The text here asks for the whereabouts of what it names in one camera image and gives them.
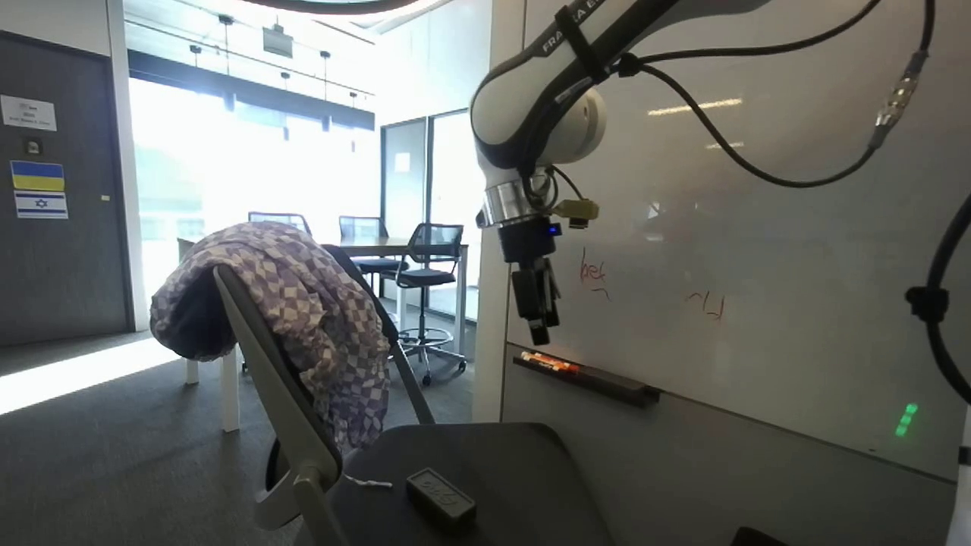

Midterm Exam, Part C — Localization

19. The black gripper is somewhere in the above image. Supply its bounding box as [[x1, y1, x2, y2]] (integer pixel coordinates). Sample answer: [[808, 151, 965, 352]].
[[496, 213, 564, 348]]

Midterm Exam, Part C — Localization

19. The purple patterned shirt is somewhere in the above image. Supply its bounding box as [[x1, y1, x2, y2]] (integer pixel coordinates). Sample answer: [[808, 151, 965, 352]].
[[148, 222, 397, 465]]

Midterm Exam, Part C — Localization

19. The black office chair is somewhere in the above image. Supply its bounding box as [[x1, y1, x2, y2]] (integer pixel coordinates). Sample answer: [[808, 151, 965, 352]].
[[388, 222, 471, 389]]

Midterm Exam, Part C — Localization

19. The grey chair backrest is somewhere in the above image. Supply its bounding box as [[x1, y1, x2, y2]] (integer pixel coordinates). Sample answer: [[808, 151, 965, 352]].
[[210, 241, 437, 546]]

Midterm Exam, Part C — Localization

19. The orange marker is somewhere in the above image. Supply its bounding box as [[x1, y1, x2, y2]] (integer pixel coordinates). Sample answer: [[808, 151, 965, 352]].
[[526, 348, 585, 376]]

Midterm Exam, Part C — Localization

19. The black whiteboard tray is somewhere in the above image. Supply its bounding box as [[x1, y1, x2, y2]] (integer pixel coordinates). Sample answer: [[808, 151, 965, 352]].
[[509, 347, 665, 411]]

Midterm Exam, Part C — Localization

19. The open laptop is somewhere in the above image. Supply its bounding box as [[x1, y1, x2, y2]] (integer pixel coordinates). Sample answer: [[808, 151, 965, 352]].
[[336, 213, 388, 245], [247, 211, 317, 244]]

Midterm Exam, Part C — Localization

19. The black rectangular eraser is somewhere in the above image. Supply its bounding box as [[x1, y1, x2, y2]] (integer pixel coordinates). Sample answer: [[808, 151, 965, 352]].
[[404, 465, 481, 532]]

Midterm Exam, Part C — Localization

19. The whiteboard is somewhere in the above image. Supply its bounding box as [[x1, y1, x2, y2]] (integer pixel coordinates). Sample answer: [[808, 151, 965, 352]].
[[500, 0, 971, 486]]

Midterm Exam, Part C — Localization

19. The thin silver metal piece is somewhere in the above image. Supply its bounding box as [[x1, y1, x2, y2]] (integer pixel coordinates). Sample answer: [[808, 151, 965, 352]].
[[344, 472, 395, 495]]

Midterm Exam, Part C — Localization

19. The hanging ceiling sign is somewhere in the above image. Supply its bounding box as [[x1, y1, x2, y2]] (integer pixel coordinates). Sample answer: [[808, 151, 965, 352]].
[[262, 21, 297, 61]]

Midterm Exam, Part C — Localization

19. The dark grey door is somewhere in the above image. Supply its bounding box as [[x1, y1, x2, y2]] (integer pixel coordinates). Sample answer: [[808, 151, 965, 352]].
[[0, 27, 137, 348]]

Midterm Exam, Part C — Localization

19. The blue yellow flag poster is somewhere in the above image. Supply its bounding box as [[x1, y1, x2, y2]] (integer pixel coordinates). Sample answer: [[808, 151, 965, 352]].
[[9, 157, 73, 222]]

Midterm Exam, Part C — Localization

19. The white door sign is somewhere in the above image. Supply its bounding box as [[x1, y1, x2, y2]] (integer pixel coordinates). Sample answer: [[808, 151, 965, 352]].
[[0, 91, 60, 133]]

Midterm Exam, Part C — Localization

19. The black cable with grey connector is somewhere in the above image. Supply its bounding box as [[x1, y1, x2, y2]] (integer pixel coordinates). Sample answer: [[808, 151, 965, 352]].
[[610, 0, 939, 195]]

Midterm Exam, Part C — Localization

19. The thin black cable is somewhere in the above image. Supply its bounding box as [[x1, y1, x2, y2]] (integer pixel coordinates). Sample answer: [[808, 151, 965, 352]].
[[634, 0, 887, 71]]

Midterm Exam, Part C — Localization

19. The thick black cable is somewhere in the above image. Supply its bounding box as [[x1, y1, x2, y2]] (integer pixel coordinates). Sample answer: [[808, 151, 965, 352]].
[[905, 191, 971, 408]]

